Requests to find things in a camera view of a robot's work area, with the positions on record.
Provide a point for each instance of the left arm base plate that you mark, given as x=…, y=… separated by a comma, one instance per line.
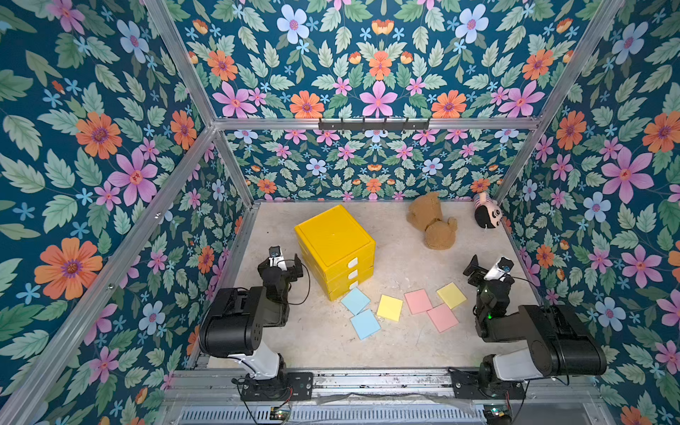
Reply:
x=292, y=386

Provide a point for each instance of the black wall hook rail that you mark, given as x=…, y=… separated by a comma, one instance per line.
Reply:
x=365, y=124

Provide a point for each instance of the brown teddy bear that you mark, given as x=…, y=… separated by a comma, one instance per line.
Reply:
x=426, y=215

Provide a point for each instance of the yellow plastic drawer cabinet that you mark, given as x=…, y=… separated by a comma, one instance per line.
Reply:
x=339, y=253

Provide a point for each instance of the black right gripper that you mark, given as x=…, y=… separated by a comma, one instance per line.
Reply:
x=479, y=271

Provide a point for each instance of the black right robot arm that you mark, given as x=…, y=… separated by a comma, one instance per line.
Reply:
x=558, y=344

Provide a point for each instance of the blue sticky note pad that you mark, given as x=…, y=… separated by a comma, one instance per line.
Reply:
x=365, y=324
x=355, y=301

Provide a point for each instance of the pink black plush toy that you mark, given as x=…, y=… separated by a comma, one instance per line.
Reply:
x=487, y=211

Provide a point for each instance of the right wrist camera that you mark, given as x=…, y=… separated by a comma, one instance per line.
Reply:
x=500, y=271

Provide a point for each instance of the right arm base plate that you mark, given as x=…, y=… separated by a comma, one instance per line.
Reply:
x=473, y=385

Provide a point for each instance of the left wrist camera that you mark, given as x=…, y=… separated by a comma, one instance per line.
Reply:
x=276, y=256

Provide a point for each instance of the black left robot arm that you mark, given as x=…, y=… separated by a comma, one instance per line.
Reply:
x=233, y=327

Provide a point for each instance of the yellow sticky note pad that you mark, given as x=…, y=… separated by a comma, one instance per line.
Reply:
x=451, y=295
x=390, y=308

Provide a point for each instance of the upper blue sticky note pad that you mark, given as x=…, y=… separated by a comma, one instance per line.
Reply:
x=355, y=301

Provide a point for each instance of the lower blue sticky note pad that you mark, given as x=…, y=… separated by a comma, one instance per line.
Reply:
x=365, y=324

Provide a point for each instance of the pink sticky note pad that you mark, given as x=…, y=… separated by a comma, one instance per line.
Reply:
x=418, y=302
x=443, y=318

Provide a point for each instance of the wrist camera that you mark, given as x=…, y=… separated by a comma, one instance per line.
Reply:
x=500, y=271
x=276, y=256

